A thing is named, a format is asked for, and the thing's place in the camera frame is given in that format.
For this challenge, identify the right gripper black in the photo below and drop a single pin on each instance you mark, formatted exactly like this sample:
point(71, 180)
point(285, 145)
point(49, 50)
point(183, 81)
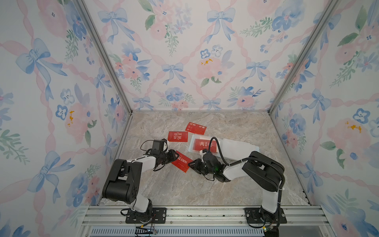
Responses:
point(196, 165)

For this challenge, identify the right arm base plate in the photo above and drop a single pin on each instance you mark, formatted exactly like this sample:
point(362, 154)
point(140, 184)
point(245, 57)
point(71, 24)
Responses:
point(257, 215)

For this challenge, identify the right aluminium corner post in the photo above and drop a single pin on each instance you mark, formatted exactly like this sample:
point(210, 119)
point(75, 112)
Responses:
point(324, 18)

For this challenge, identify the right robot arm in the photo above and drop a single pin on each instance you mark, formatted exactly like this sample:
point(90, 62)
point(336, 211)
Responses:
point(266, 172)

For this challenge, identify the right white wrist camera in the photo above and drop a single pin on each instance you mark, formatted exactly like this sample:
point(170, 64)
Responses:
point(203, 152)

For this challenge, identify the left aluminium corner post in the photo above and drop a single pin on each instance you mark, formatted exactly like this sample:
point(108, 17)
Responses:
point(88, 22)

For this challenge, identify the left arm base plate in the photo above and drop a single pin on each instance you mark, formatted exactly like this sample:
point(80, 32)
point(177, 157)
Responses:
point(155, 215)

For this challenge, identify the aluminium corner post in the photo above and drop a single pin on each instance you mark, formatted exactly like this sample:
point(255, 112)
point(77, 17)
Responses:
point(324, 18)
point(88, 22)

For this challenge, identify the aluminium front rail frame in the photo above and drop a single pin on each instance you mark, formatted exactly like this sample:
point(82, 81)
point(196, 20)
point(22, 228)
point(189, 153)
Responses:
point(206, 221)

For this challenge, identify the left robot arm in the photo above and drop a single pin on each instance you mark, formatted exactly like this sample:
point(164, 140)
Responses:
point(123, 181)

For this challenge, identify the red card 100 percent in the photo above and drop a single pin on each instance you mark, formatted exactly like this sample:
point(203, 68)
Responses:
point(182, 162)

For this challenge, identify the red card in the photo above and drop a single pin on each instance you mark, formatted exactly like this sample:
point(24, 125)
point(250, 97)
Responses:
point(196, 128)
point(201, 144)
point(178, 136)

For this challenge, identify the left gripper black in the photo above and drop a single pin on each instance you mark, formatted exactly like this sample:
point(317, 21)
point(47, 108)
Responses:
point(172, 156)

